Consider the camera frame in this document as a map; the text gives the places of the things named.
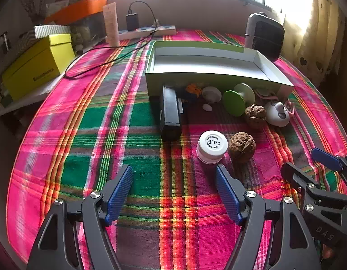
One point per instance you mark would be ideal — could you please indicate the white power strip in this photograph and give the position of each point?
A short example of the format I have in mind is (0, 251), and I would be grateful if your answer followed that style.
(162, 30)

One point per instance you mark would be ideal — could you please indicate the pink green plaid tablecloth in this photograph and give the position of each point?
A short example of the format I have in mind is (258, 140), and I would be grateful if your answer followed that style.
(106, 118)

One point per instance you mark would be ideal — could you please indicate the pink loop holder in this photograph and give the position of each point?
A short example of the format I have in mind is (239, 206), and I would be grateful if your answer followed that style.
(264, 94)

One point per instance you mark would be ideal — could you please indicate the orange lidded storage bin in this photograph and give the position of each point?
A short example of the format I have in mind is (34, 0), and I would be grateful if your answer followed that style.
(80, 8)

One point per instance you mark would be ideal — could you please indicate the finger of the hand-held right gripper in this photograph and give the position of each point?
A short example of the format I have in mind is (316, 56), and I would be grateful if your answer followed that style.
(326, 157)
(294, 174)

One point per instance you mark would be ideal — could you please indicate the pale pink cosmetic tube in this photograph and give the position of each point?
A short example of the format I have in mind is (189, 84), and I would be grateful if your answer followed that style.
(111, 25)

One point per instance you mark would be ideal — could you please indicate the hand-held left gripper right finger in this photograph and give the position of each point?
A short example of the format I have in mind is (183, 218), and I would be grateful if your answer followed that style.
(228, 194)

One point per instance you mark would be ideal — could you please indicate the yellow cardboard box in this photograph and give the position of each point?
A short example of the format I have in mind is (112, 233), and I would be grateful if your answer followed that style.
(30, 70)

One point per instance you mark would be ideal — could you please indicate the white shelf board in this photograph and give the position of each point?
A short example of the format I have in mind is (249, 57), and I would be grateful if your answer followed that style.
(21, 104)

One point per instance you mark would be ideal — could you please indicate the black charger adapter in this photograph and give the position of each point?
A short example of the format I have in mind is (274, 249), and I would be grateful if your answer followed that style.
(132, 22)

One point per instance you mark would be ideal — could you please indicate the green cardboard box tray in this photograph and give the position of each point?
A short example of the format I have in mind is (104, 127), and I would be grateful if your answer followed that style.
(204, 62)

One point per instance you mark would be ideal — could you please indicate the white plug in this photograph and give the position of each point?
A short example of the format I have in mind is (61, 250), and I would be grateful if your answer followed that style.
(156, 24)

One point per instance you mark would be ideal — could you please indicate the green and white spool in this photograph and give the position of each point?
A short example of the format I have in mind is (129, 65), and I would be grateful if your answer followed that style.
(232, 102)

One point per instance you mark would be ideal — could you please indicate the white mushroom-shaped knob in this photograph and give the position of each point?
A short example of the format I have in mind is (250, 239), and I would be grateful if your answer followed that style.
(211, 93)

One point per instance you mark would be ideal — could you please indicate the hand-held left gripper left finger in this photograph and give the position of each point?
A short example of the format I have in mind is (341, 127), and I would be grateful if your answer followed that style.
(120, 194)

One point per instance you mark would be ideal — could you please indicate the small white jar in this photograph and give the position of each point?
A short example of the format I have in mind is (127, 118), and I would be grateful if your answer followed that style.
(212, 146)

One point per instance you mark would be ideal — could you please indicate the striped white box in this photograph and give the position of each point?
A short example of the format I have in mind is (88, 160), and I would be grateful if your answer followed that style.
(52, 30)

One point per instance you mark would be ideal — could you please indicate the cream heart print curtain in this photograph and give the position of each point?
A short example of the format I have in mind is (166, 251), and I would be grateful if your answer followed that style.
(316, 33)

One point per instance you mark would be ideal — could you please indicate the grey space heater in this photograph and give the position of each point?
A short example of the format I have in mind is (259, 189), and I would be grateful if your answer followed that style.
(266, 39)

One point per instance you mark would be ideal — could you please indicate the black rectangular stapler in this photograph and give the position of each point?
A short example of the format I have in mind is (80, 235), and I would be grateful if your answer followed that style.
(170, 112)

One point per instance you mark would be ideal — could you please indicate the white round toy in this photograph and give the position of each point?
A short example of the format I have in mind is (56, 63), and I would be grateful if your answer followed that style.
(274, 115)

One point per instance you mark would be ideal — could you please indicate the brown walnut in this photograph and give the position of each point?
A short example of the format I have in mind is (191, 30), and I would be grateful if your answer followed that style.
(255, 115)
(242, 146)

